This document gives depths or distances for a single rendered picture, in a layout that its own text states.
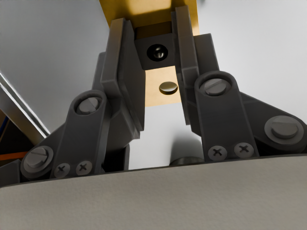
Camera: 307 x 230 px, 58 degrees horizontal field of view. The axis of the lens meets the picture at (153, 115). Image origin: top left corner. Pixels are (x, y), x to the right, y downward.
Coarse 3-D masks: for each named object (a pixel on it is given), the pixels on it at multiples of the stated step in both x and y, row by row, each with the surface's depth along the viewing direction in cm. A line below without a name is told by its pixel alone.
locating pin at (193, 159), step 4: (176, 160) 21; (180, 160) 21; (184, 160) 21; (188, 160) 21; (192, 160) 21; (196, 160) 21; (200, 160) 21; (204, 160) 21; (172, 164) 21; (176, 164) 21
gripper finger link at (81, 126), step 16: (80, 96) 9; (96, 96) 9; (80, 112) 9; (96, 112) 8; (64, 128) 8; (80, 128) 8; (96, 128) 8; (64, 144) 8; (80, 144) 8; (96, 144) 7; (128, 144) 10; (64, 160) 7; (80, 160) 7; (96, 160) 7; (112, 160) 10; (128, 160) 10; (64, 176) 7
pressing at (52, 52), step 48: (0, 0) 12; (48, 0) 12; (96, 0) 12; (240, 0) 12; (288, 0) 12; (0, 48) 14; (48, 48) 14; (96, 48) 14; (240, 48) 14; (288, 48) 14; (0, 96) 16; (48, 96) 16; (288, 96) 16; (144, 144) 20; (192, 144) 20
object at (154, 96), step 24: (120, 0) 11; (144, 0) 11; (168, 0) 11; (192, 0) 11; (144, 24) 12; (168, 24) 12; (192, 24) 12; (144, 48) 12; (168, 48) 12; (168, 72) 14; (168, 96) 15
